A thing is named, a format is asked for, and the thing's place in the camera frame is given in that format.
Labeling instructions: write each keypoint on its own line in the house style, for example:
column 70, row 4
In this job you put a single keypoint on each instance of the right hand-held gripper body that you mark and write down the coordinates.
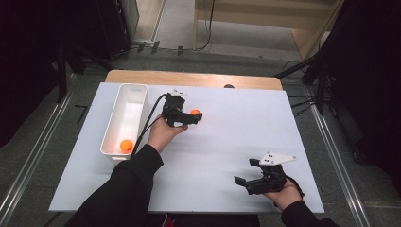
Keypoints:
column 271, row 181

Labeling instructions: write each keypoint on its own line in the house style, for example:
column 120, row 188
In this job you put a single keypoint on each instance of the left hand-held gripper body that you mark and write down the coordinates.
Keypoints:
column 172, row 108

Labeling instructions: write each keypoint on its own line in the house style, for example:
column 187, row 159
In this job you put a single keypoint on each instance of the orange ball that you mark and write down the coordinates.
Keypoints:
column 126, row 146
column 195, row 111

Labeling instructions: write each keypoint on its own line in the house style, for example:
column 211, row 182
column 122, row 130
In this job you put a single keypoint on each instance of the white plastic bin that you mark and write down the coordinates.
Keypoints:
column 126, row 119

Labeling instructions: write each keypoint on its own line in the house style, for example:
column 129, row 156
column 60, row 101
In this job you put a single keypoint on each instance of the person's right hand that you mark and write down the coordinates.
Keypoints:
column 285, row 197

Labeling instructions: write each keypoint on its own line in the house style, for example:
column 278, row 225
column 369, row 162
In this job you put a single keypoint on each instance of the person's left hand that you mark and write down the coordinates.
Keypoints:
column 162, row 134

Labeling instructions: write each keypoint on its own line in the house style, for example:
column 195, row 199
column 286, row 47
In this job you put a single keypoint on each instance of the red patterned item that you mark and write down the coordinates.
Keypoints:
column 167, row 220

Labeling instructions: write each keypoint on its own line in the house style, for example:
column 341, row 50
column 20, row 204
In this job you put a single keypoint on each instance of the black cabinet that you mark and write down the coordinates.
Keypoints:
column 113, row 25

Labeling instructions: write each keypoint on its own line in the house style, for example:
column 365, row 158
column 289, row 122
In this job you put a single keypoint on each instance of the black metal stand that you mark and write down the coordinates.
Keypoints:
column 62, row 72
column 320, row 78

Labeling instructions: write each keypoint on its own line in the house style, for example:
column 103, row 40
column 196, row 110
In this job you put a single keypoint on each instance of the aluminium floor rail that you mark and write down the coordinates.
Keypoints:
column 34, row 148
column 340, row 167

